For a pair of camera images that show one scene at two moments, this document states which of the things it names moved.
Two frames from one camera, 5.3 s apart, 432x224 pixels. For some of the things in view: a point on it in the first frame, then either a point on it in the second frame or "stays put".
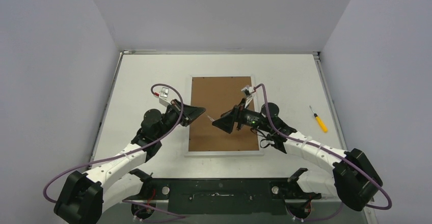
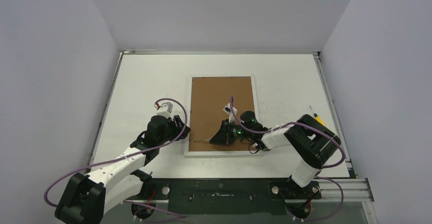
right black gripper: [236, 119] -> [228, 133]
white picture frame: [217, 94] stays put
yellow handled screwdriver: [322, 124] stays put
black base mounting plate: [222, 196] stays put
